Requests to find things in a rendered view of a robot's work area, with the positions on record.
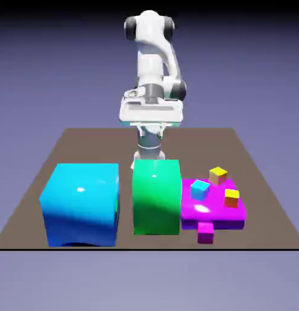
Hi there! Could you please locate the large cyan box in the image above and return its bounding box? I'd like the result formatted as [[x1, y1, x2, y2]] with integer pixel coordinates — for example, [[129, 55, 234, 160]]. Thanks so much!
[[39, 163, 120, 248]]

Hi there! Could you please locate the large green box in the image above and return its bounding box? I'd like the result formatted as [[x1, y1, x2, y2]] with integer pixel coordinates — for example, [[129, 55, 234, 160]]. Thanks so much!
[[131, 159, 181, 236]]

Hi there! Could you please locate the large magenta box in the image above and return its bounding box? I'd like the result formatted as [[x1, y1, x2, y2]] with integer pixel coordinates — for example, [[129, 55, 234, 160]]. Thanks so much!
[[180, 178, 247, 230]]

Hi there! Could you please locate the small yellow cube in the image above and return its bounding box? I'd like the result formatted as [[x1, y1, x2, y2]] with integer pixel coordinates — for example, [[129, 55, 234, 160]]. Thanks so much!
[[223, 188, 241, 209], [208, 166, 229, 186]]

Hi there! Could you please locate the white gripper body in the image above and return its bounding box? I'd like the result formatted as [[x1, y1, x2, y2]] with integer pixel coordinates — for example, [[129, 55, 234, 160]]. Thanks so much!
[[119, 96, 184, 128]]

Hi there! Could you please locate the small cyan cube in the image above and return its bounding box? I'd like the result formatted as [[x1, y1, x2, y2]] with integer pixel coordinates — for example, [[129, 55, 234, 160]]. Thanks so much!
[[190, 179, 211, 202]]

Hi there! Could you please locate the small magenta cube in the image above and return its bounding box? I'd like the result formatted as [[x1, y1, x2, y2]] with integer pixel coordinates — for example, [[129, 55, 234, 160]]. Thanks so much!
[[197, 222, 215, 244]]

